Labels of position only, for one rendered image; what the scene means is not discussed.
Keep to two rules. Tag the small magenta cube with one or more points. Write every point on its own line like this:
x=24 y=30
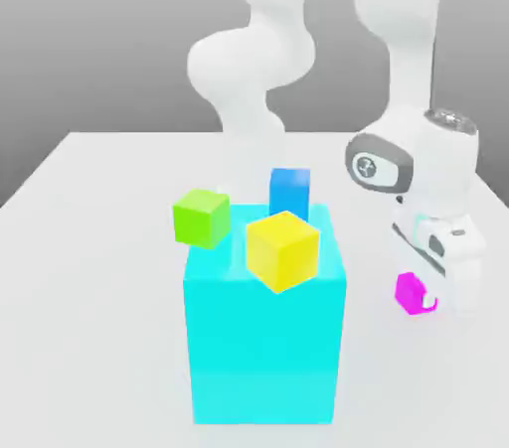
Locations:
x=409 y=291

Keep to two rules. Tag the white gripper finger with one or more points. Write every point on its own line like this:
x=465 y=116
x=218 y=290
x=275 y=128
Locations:
x=429 y=301

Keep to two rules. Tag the small yellow cube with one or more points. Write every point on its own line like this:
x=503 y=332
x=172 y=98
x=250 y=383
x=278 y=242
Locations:
x=280 y=253

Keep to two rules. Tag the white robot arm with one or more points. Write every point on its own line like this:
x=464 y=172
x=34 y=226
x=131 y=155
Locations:
x=254 y=58

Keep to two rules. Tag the small green cube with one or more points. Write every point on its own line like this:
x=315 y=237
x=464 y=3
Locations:
x=199 y=219

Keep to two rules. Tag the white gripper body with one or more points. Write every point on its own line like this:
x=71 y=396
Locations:
x=417 y=253

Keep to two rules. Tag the large cyan box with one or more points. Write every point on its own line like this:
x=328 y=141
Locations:
x=262 y=348

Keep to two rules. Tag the small blue cube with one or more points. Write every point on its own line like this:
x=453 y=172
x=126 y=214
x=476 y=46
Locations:
x=288 y=193

